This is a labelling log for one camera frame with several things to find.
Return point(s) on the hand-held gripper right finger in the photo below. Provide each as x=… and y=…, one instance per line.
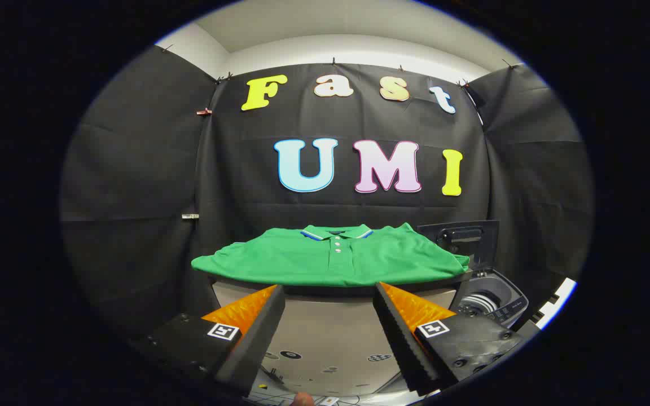
x=401, y=332

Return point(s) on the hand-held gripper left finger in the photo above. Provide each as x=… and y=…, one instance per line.
x=257, y=332

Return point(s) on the green polo shirt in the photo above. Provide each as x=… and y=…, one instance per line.
x=302, y=262

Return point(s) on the grey washing machine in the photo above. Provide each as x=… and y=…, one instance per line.
x=500, y=296

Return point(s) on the red clip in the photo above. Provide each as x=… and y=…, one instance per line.
x=204, y=111

